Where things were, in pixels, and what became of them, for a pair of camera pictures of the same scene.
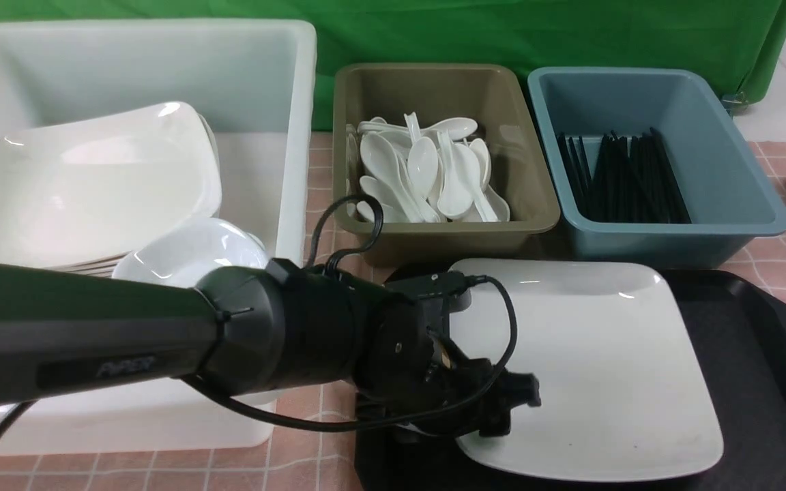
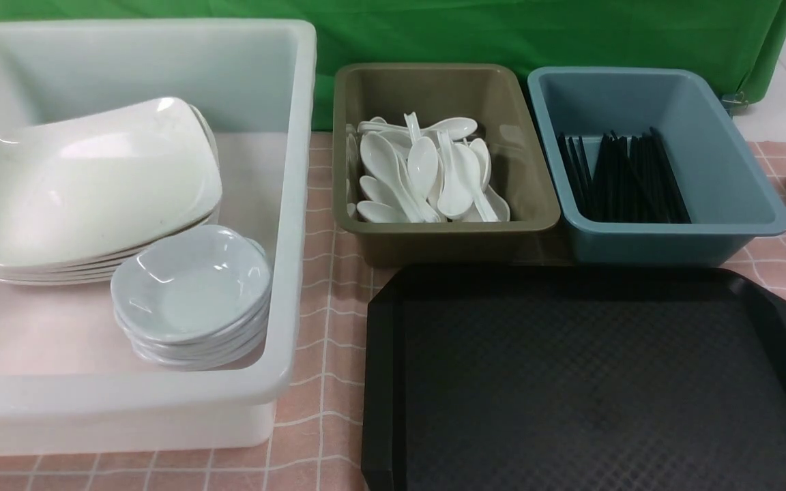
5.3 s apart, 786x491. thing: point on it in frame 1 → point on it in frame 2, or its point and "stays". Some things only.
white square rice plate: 621,393 → 80,187
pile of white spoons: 428,174 stays
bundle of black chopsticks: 636,187 stays
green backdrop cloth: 741,39 stays
